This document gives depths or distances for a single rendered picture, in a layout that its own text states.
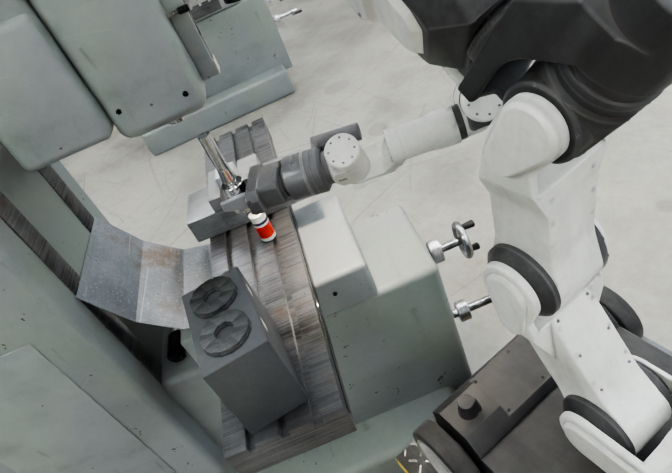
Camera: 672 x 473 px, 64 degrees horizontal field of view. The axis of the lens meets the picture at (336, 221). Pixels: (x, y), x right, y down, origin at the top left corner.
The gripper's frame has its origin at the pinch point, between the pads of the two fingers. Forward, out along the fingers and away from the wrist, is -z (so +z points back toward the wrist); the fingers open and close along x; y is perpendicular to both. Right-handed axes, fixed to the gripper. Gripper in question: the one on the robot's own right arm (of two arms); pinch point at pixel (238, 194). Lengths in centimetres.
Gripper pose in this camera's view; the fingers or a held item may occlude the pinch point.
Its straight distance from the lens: 108.4
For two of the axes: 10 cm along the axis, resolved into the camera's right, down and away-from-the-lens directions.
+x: 0.1, 6.4, -7.7
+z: 9.4, -2.7, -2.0
